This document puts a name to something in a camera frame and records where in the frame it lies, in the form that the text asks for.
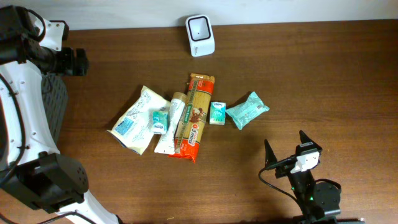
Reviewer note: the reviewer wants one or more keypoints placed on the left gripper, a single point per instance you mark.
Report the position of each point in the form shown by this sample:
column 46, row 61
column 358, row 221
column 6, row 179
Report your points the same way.
column 71, row 67

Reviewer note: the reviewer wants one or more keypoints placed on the grey plastic basket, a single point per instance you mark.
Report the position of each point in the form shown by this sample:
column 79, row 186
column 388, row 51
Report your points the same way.
column 55, row 99

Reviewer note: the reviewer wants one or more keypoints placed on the kleenex tissue pocket pack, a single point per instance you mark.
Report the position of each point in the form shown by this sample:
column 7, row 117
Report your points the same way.
column 217, row 113

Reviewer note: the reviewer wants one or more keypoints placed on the white cream food pouch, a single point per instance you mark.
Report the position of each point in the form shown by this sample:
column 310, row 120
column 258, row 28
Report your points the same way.
column 132, row 129

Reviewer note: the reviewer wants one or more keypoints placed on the small teal tissue pack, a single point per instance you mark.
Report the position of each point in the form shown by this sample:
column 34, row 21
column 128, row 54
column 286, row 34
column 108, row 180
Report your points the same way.
column 159, row 122

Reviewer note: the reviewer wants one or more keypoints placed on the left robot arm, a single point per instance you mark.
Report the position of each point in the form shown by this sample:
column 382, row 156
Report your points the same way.
column 32, row 168

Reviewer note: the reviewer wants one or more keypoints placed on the white barcode scanner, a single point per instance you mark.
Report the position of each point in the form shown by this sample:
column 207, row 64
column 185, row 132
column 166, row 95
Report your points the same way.
column 200, row 35

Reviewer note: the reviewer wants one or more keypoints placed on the teal wet wipes pack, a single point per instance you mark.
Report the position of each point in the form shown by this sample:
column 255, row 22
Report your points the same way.
column 245, row 112

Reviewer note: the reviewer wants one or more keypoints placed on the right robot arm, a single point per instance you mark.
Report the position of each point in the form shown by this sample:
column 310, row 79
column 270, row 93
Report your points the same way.
column 318, row 200

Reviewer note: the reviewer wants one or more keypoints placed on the white beige tube pack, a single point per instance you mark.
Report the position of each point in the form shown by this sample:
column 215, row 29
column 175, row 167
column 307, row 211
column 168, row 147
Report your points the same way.
column 166, row 144

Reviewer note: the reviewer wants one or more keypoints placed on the orange spaghetti pack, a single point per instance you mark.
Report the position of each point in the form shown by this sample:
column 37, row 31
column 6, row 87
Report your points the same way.
column 192, row 122

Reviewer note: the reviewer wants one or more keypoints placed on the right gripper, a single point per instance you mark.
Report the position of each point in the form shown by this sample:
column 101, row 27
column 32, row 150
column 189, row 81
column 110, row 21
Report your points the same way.
column 270, row 158

